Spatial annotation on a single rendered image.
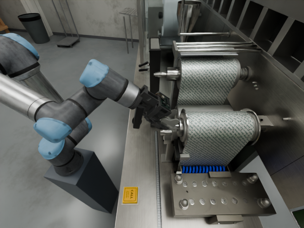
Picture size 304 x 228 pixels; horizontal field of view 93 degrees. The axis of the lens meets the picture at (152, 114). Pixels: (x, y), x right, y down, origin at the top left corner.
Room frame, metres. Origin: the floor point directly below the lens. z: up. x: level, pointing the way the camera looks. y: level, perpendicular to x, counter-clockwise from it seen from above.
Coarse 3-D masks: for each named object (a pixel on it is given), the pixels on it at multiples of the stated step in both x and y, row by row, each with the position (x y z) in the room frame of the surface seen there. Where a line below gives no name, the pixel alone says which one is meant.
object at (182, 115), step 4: (180, 116) 0.39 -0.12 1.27; (184, 116) 0.36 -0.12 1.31; (184, 120) 0.34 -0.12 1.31; (252, 120) 0.34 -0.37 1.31; (184, 124) 0.33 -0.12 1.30; (184, 128) 0.31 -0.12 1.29; (184, 132) 0.31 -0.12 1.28; (184, 136) 0.30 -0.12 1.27; (252, 136) 0.30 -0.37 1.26; (180, 140) 0.32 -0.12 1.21; (184, 140) 0.30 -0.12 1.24
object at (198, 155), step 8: (184, 152) 0.29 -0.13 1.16; (192, 152) 0.29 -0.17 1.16; (200, 152) 0.29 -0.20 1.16; (208, 152) 0.29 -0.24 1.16; (216, 152) 0.29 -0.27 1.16; (224, 152) 0.29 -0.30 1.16; (232, 152) 0.29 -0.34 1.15; (184, 160) 0.29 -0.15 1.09; (192, 160) 0.29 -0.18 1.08; (200, 160) 0.29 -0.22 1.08; (208, 160) 0.29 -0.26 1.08; (216, 160) 0.29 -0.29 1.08; (224, 160) 0.29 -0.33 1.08
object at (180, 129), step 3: (180, 120) 0.36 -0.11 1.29; (177, 123) 0.37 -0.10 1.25; (180, 123) 0.34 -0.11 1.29; (180, 126) 0.33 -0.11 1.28; (177, 129) 0.35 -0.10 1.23; (180, 129) 0.32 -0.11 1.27; (177, 132) 0.34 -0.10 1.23; (180, 132) 0.32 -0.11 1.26; (177, 135) 0.33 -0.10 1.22; (180, 135) 0.32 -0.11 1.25
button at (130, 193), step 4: (124, 188) 0.22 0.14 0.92; (128, 188) 0.22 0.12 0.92; (132, 188) 0.22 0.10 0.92; (136, 188) 0.22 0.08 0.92; (124, 192) 0.20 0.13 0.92; (128, 192) 0.20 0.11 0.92; (132, 192) 0.20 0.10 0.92; (136, 192) 0.20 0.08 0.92; (124, 196) 0.18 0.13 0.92; (128, 196) 0.18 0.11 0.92; (132, 196) 0.18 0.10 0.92; (136, 196) 0.18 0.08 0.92; (124, 200) 0.16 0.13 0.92; (128, 200) 0.16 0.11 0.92; (132, 200) 0.16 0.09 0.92; (136, 200) 0.16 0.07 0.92
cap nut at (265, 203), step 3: (261, 198) 0.15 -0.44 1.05; (264, 198) 0.14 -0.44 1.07; (258, 201) 0.14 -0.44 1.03; (261, 201) 0.13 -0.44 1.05; (264, 201) 0.13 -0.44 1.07; (267, 201) 0.13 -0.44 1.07; (270, 201) 0.13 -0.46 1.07; (258, 204) 0.13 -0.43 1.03; (261, 204) 0.12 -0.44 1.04; (264, 204) 0.12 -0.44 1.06; (267, 204) 0.12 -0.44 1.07; (270, 204) 0.12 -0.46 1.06; (261, 207) 0.12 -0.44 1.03; (264, 207) 0.12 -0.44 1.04
